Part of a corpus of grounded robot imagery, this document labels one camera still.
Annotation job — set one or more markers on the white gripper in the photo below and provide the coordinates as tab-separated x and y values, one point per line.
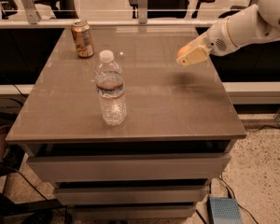
216	38

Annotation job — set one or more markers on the orange soda can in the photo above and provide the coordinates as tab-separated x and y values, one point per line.
82	37

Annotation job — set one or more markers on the black office chair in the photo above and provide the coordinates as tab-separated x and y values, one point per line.
168	8

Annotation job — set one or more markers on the grey drawer cabinet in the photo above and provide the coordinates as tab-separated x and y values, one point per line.
158	163

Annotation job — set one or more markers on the metal partition post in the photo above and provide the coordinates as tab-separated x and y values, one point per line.
142	11

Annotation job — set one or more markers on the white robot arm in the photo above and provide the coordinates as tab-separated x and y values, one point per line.
256	24

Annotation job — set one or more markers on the orange fruit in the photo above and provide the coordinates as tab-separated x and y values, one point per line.
184	50

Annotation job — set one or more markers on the clear plastic water bottle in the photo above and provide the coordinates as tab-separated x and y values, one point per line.
110	88

